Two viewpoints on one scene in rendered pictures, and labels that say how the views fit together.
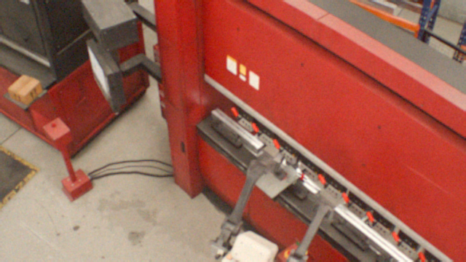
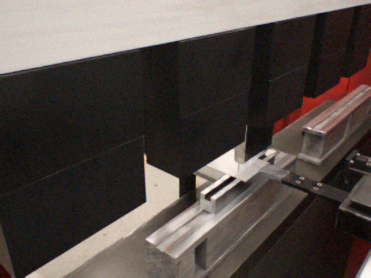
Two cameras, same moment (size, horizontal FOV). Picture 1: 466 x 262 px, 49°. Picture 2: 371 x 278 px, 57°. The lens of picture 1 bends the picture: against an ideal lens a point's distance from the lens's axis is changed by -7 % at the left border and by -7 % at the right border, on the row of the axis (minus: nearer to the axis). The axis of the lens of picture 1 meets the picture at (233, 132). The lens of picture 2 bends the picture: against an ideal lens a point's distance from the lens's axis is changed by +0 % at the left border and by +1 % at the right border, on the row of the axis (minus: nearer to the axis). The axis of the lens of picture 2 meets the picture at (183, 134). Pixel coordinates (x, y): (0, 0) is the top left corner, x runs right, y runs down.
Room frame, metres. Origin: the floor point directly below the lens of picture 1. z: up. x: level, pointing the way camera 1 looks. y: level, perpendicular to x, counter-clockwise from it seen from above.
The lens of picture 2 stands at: (2.17, -0.94, 1.32)
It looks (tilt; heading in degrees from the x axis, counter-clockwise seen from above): 25 degrees down; 83
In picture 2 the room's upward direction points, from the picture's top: straight up
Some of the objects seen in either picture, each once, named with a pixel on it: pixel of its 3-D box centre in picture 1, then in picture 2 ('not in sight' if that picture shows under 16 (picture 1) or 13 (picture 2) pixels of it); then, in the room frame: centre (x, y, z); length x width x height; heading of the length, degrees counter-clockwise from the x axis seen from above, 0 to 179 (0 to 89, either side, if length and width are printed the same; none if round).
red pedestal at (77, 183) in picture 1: (66, 159); not in sight; (2.92, 1.44, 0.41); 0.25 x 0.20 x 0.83; 132
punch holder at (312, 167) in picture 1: (312, 165); (193, 94); (2.23, -0.51, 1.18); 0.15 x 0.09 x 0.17; 42
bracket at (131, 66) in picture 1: (144, 74); not in sight; (3.14, 0.68, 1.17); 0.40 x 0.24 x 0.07; 42
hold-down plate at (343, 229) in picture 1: (349, 234); not in sight; (1.88, -0.76, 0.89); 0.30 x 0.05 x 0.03; 42
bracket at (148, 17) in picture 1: (137, 22); not in sight; (3.14, 0.68, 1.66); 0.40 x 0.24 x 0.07; 42
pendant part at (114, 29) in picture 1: (113, 54); not in sight; (2.95, 0.84, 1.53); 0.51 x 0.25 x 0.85; 30
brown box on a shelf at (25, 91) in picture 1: (23, 88); not in sight; (3.14, 1.72, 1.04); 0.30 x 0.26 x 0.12; 56
